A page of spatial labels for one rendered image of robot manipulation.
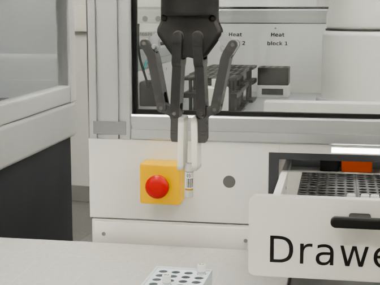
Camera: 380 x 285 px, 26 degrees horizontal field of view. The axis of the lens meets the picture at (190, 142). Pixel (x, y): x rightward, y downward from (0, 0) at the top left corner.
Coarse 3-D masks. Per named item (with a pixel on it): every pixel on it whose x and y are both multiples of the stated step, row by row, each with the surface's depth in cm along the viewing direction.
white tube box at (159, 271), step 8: (152, 272) 119; (160, 272) 121; (168, 272) 120; (176, 272) 120; (184, 272) 120; (192, 272) 120; (208, 272) 120; (144, 280) 115; (152, 280) 116; (160, 280) 116; (176, 280) 116; (184, 280) 116; (192, 280) 116; (200, 280) 116; (208, 280) 117
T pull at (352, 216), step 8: (336, 216) 105; (352, 216) 105; (360, 216) 105; (368, 216) 105; (336, 224) 104; (344, 224) 104; (352, 224) 104; (360, 224) 104; (368, 224) 103; (376, 224) 103
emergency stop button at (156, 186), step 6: (150, 180) 139; (156, 180) 139; (162, 180) 139; (150, 186) 139; (156, 186) 139; (162, 186) 139; (168, 186) 139; (150, 192) 139; (156, 192) 139; (162, 192) 139
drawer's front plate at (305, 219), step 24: (264, 216) 109; (288, 216) 109; (312, 216) 108; (264, 240) 110; (312, 240) 109; (336, 240) 108; (360, 240) 108; (264, 264) 110; (288, 264) 110; (312, 264) 109; (336, 264) 109
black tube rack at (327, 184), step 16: (304, 176) 136; (320, 176) 136; (336, 176) 136; (352, 176) 136; (368, 176) 136; (304, 192) 125; (320, 192) 124; (336, 192) 124; (352, 192) 124; (368, 192) 124
